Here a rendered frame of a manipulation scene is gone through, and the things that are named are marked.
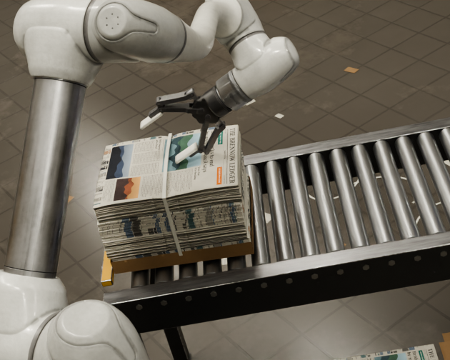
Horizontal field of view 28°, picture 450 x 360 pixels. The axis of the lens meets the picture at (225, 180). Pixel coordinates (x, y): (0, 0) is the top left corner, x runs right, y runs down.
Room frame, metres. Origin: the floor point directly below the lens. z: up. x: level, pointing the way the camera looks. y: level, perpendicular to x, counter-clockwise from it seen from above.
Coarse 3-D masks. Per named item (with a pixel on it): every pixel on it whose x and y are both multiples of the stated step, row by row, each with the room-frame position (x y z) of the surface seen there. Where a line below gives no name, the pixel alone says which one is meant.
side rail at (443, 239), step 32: (320, 256) 1.71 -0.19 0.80; (352, 256) 1.68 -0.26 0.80; (384, 256) 1.65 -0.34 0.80; (416, 256) 1.64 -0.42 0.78; (448, 256) 1.64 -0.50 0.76; (160, 288) 1.74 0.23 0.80; (192, 288) 1.71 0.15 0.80; (224, 288) 1.69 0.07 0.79; (256, 288) 1.69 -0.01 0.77; (288, 288) 1.68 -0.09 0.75; (320, 288) 1.67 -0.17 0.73; (352, 288) 1.66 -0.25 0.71; (384, 288) 1.65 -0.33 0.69; (160, 320) 1.71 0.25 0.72; (192, 320) 1.70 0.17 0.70
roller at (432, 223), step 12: (396, 144) 2.12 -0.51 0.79; (408, 144) 2.09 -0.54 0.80; (408, 156) 2.03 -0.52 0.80; (408, 168) 1.98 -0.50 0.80; (420, 168) 1.97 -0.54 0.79; (408, 180) 1.95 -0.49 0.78; (420, 180) 1.91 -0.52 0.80; (420, 192) 1.86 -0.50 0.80; (420, 204) 1.82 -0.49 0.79; (432, 204) 1.80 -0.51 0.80; (420, 216) 1.79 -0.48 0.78; (432, 216) 1.75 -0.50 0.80; (432, 228) 1.71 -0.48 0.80; (444, 228) 1.72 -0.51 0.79
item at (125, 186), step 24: (120, 144) 2.09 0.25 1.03; (144, 144) 2.06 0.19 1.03; (120, 168) 1.97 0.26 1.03; (144, 168) 1.95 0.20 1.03; (96, 192) 1.89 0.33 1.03; (120, 192) 1.86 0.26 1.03; (144, 192) 1.84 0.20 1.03; (120, 216) 1.82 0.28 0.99; (144, 216) 1.81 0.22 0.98; (120, 240) 1.82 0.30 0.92; (144, 240) 1.81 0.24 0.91
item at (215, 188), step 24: (216, 144) 1.97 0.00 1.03; (240, 144) 1.99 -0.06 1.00; (192, 168) 1.89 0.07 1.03; (216, 168) 1.86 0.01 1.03; (240, 168) 1.88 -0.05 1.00; (192, 192) 1.79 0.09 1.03; (216, 192) 1.79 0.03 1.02; (240, 192) 1.78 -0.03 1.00; (192, 216) 1.79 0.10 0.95; (216, 216) 1.79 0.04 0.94; (240, 216) 1.78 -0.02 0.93; (192, 240) 1.79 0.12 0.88; (216, 240) 1.78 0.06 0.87; (240, 240) 1.78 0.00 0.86
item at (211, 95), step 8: (200, 96) 1.93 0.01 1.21; (208, 96) 1.91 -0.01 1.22; (216, 96) 1.90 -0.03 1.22; (200, 104) 1.92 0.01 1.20; (208, 104) 1.90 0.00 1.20; (216, 104) 1.89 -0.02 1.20; (224, 104) 1.89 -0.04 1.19; (208, 112) 1.91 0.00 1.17; (216, 112) 1.89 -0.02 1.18; (224, 112) 1.89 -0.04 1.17; (200, 120) 1.92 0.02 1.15; (216, 120) 1.91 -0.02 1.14
